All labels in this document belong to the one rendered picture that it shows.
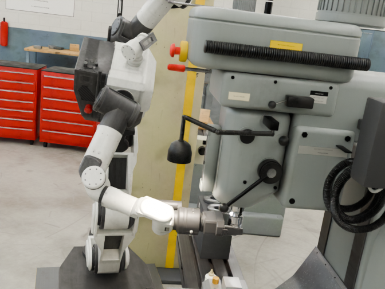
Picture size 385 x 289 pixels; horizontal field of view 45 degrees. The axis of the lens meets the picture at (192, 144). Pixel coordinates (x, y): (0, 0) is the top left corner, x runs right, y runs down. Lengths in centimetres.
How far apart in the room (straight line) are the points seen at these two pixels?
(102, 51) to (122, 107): 29
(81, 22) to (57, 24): 51
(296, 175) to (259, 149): 13
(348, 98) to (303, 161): 22
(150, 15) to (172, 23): 118
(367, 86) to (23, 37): 964
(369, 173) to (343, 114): 28
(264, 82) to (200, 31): 22
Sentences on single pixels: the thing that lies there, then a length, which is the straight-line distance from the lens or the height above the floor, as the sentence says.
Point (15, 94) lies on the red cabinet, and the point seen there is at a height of 66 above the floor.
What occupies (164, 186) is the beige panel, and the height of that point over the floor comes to 68.
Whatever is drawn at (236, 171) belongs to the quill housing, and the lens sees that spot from 136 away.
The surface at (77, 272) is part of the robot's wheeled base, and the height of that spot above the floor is 57.
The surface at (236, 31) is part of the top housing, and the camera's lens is 125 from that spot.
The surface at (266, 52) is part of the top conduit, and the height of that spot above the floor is 179.
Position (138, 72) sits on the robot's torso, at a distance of 178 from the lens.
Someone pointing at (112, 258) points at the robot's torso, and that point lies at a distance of 225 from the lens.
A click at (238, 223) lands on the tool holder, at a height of 124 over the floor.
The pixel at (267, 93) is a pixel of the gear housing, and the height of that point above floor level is 168.
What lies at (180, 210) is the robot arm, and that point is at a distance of 152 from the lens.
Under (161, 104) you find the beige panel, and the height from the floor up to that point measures 127.
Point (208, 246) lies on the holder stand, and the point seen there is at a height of 98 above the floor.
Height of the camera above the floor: 186
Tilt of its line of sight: 15 degrees down
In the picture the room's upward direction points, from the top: 7 degrees clockwise
